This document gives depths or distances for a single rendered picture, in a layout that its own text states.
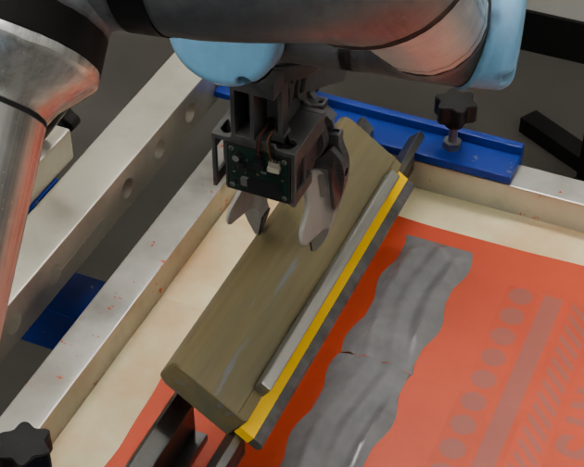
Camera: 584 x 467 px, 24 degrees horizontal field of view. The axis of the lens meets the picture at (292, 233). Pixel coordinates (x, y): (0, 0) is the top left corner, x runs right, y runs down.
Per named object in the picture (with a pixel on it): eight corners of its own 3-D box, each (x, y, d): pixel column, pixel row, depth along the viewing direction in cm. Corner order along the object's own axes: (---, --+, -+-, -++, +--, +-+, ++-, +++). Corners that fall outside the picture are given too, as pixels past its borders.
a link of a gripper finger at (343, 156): (298, 207, 113) (278, 120, 108) (306, 195, 114) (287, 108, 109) (349, 212, 111) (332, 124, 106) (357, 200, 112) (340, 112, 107)
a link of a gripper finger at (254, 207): (205, 251, 115) (221, 174, 108) (234, 210, 119) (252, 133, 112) (237, 267, 114) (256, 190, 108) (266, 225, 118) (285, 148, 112)
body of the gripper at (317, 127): (209, 190, 107) (204, 64, 99) (255, 131, 113) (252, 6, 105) (298, 215, 105) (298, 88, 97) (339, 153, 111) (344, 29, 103)
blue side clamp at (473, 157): (517, 195, 143) (525, 143, 139) (503, 223, 140) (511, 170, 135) (260, 127, 152) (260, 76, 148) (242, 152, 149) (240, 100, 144)
